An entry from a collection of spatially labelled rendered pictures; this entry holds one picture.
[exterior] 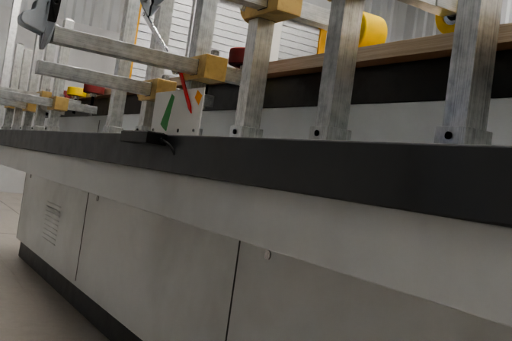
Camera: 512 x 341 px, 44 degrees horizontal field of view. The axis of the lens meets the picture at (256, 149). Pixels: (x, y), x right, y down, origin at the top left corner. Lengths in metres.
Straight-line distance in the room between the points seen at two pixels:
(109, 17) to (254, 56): 8.27
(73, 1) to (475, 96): 8.71
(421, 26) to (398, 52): 10.64
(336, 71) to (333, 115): 0.06
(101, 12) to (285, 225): 8.45
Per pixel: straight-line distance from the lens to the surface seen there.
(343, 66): 0.95
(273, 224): 1.05
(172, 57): 1.32
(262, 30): 1.17
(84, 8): 9.33
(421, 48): 1.09
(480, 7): 0.77
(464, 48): 0.77
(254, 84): 1.15
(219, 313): 1.61
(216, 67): 1.32
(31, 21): 1.24
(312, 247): 0.96
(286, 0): 1.12
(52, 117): 2.56
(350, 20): 0.96
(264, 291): 1.43
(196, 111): 1.31
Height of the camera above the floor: 0.63
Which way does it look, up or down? 3 degrees up
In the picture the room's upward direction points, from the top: 8 degrees clockwise
